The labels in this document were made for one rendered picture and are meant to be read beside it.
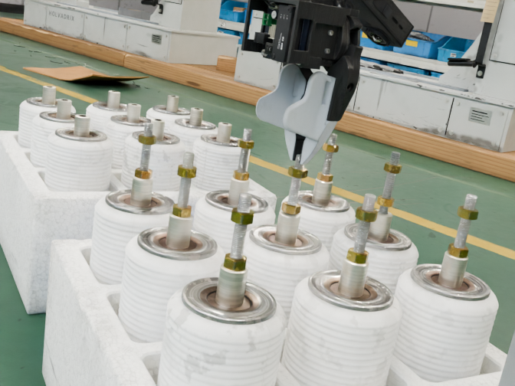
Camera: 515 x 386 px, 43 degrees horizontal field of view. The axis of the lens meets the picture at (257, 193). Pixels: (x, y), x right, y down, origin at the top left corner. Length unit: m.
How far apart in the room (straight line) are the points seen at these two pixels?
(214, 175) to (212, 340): 0.60
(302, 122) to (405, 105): 2.22
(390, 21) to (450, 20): 9.17
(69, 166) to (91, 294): 0.34
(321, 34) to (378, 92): 2.30
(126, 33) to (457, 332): 3.61
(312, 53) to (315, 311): 0.22
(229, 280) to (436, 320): 0.21
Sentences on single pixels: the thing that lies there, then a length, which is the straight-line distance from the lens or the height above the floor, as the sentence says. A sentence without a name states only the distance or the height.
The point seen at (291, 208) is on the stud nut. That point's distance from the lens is 0.65.
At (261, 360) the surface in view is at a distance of 0.50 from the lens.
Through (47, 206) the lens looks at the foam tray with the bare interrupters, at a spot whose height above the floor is 0.17.
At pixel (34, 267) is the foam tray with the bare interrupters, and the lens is 0.98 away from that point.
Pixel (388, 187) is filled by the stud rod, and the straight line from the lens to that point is 0.72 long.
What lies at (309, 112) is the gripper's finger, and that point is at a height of 0.39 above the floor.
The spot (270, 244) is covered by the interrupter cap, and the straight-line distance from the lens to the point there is 0.65.
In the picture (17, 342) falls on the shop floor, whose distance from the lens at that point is 0.95.
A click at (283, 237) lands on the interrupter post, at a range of 0.66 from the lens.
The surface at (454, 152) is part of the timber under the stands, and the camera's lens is 2.64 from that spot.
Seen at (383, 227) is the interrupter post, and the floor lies 0.27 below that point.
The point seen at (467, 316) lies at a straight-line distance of 0.63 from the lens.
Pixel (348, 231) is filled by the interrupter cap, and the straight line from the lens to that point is 0.73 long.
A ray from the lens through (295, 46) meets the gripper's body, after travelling 0.58.
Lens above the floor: 0.48
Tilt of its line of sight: 16 degrees down
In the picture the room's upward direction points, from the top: 9 degrees clockwise
